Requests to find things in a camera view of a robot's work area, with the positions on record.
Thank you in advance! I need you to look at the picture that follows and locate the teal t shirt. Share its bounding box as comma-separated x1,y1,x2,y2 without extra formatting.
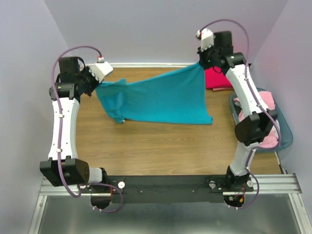
96,63,213,125

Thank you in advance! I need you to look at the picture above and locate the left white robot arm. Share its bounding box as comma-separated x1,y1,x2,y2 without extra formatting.
39,56,113,193

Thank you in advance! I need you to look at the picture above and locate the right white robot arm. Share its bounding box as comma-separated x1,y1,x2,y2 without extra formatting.
196,28,277,191

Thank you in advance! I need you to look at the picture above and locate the folded magenta t shirt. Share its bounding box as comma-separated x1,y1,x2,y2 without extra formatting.
205,67,232,90

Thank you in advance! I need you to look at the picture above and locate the pink t shirt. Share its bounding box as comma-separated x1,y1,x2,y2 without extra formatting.
234,91,279,151

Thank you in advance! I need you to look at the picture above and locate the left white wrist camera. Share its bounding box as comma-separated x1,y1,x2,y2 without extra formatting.
89,61,113,83

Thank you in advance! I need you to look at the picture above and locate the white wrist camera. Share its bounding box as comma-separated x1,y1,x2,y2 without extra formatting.
89,61,113,83
196,28,214,52

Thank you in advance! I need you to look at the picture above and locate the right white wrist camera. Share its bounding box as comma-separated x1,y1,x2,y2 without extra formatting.
196,28,214,52

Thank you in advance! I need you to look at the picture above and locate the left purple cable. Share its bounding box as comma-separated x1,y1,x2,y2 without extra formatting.
53,45,124,214

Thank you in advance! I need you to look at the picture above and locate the purple cable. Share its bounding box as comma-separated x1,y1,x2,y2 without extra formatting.
196,19,283,211
53,45,124,214

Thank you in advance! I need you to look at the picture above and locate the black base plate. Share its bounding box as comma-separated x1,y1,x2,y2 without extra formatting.
82,175,254,209

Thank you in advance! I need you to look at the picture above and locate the aluminium rail frame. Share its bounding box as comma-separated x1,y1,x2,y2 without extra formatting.
26,62,305,234

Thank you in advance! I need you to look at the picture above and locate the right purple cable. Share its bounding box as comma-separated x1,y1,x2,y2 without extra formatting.
196,19,283,211

